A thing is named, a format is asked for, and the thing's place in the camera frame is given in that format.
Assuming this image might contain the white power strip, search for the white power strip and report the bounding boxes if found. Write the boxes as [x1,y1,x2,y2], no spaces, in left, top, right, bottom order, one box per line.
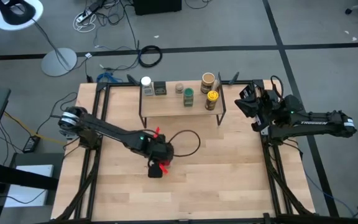
[72,8,98,34]

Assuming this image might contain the black computer case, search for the black computer case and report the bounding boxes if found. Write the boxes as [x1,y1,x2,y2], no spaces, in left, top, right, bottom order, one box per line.
[132,0,183,16]

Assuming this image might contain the white floor lamp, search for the white floor lamp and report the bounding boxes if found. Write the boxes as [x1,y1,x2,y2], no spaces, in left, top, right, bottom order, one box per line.
[0,0,78,77]

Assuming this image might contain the black coiled cable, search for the black coiled cable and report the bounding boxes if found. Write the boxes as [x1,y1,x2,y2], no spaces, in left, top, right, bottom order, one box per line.
[137,45,163,68]

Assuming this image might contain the yellow cable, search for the yellow cable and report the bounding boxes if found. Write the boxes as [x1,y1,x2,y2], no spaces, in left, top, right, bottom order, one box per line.
[3,111,68,146]

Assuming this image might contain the tan-lid furikake jar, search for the tan-lid furikake jar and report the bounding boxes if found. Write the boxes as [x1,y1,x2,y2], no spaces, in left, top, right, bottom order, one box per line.
[200,72,216,95]

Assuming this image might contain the dark green spice tin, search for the dark green spice tin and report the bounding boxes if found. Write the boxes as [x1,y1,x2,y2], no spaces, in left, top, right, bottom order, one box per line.
[153,81,167,96]

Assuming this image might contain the yellow-lid brown spice bottle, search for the yellow-lid brown spice bottle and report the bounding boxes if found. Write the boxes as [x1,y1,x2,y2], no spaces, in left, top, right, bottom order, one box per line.
[204,90,219,111]

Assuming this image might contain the white-lid bagel sesame jar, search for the white-lid bagel sesame jar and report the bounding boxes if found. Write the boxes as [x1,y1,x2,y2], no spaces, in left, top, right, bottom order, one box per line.
[140,76,154,96]

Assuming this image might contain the green-lid oregano jar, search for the green-lid oregano jar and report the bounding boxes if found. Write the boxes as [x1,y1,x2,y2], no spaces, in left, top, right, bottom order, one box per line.
[183,87,195,108]

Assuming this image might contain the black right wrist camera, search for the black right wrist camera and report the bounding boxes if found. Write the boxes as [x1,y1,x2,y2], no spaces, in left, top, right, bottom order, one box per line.
[239,84,257,100]

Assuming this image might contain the blue cable bundle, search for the blue cable bundle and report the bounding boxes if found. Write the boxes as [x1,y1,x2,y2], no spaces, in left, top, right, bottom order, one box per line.
[96,72,124,84]

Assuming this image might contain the white box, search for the white box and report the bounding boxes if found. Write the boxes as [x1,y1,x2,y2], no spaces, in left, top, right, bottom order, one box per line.
[4,164,55,208]

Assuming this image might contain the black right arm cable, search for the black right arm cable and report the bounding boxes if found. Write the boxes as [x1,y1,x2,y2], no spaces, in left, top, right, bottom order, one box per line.
[270,75,285,100]

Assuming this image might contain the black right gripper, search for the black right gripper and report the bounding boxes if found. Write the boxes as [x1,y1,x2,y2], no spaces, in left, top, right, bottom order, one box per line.
[234,90,284,121]

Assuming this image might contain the black power adapter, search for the black power adapter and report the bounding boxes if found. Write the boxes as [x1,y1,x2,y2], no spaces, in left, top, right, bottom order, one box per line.
[22,135,42,154]

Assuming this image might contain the wooden shelf black metal legs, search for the wooden shelf black metal legs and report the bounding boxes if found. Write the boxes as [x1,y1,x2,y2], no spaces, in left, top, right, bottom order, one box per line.
[138,72,227,129]

